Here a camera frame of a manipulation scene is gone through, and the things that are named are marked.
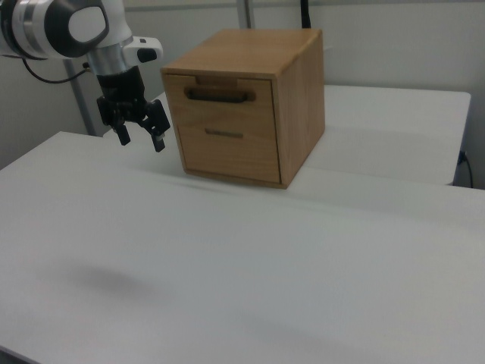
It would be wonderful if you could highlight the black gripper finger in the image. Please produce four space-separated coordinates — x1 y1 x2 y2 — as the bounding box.
97 99 132 147
136 99 171 154

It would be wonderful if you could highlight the wooden drawer cabinet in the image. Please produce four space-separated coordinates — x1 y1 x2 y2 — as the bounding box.
161 29 327 190

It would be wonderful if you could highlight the wooden drawer with slot handle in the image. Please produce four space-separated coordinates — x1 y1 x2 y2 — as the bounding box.
163 74 280 133

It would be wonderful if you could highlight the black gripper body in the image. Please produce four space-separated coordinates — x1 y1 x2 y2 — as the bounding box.
95 64 149 115

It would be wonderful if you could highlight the wooden drawer with small handle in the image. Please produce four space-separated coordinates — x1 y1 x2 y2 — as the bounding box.
176 124 283 180

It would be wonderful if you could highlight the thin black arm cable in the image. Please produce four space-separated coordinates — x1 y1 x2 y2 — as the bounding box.
21 57 92 84

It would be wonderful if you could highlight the black background pole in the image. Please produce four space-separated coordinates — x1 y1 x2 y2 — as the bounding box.
299 0 313 30

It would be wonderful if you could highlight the black wall power cable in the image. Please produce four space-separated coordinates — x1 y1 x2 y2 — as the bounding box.
457 150 475 188

